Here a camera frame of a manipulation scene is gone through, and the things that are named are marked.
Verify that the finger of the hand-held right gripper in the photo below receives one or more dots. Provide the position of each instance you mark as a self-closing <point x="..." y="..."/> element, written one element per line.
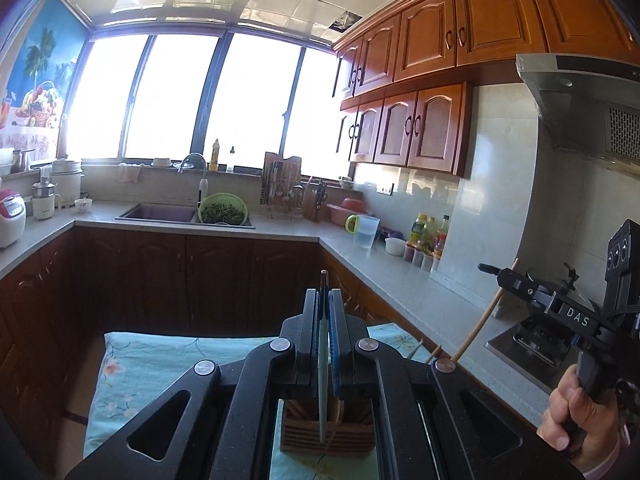
<point x="525" y="287"/>

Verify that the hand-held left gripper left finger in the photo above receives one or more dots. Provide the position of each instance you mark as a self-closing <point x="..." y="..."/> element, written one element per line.
<point x="312" y="345"/>

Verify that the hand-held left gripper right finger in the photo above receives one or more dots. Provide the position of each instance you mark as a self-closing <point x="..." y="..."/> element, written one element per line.
<point x="335" y="345"/>

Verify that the metal chopstick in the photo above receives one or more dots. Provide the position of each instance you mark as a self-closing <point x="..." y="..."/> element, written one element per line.
<point x="324" y="305"/>

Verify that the light wooden chopstick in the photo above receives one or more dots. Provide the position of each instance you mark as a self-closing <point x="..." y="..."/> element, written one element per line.
<point x="434" y="354"/>
<point x="480" y="327"/>
<point x="415" y="349"/>

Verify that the wooden utensil holder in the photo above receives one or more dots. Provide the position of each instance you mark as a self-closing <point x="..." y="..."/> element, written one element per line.
<point x="350" y="435"/>

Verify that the person's right forearm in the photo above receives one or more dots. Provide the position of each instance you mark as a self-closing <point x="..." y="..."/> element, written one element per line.
<point x="617" y="462"/>

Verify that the person's right hand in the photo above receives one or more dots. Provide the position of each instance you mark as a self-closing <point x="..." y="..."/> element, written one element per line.
<point x="595" y="430"/>

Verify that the black wok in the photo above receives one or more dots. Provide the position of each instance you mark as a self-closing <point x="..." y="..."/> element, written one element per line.
<point x="582" y="294"/>

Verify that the gas stove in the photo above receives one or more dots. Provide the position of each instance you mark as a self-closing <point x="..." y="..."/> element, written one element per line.
<point x="525" y="355"/>

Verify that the green bottle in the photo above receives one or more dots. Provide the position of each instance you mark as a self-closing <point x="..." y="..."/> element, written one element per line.
<point x="430" y="235"/>

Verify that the spice jar set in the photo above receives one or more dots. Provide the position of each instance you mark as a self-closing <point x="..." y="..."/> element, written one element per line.
<point x="420" y="259"/>

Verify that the small white container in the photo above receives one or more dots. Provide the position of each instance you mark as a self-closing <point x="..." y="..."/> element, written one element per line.
<point x="395" y="246"/>

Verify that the clear measuring jug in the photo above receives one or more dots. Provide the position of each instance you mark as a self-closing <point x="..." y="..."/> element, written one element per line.
<point x="367" y="232"/>

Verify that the pink basin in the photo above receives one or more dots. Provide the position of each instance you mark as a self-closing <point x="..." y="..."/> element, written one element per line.
<point x="342" y="212"/>

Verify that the green colander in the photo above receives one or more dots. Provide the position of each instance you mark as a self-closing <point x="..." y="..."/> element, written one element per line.
<point x="222" y="210"/>

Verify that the metal dish rack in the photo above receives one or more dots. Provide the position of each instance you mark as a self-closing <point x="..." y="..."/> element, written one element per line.
<point x="282" y="185"/>

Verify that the teal floral tablecloth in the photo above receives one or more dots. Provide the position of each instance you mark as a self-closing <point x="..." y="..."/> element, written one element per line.
<point x="150" y="370"/>

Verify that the steel range hood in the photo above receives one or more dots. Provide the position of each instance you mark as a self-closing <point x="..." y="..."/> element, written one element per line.
<point x="575" y="110"/>

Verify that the brown wooden upper cabinets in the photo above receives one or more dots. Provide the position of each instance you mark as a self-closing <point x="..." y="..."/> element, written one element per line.
<point x="435" y="125"/>

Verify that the kitchen faucet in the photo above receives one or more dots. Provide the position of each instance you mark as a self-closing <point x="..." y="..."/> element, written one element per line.
<point x="202" y="185"/>

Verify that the kitchen sink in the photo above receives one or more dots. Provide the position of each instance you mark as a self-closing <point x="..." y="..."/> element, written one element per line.
<point x="155" y="212"/>

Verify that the yellow detergent bottle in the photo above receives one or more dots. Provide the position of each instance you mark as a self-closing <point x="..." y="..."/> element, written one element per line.
<point x="214" y="155"/>

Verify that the white windowsill bowl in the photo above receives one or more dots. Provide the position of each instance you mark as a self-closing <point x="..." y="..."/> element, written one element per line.
<point x="161" y="162"/>

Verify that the white dish cloth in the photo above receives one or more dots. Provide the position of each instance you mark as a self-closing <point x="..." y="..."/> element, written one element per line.
<point x="129" y="172"/>

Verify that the small white bowl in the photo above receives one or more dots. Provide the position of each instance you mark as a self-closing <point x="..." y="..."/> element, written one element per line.
<point x="83" y="205"/>

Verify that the kitchen window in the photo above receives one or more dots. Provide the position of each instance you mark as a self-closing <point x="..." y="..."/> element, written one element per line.
<point x="175" y="100"/>

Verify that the white cooking pot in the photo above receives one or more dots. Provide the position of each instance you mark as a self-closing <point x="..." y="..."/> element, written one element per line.
<point x="67" y="185"/>

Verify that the white blender jug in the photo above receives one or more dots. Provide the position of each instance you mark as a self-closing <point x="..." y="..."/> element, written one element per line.
<point x="44" y="202"/>

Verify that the white rice cooker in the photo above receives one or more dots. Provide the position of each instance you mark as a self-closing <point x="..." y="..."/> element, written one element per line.
<point x="10" y="220"/>

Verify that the metal jug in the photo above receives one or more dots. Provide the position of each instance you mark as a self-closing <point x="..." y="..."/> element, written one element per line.
<point x="22" y="161"/>

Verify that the wall outlet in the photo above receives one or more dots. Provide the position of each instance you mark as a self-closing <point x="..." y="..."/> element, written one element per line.
<point x="385" y="189"/>

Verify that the wall poster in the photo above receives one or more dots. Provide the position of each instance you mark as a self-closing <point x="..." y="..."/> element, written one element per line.
<point x="40" y="85"/>

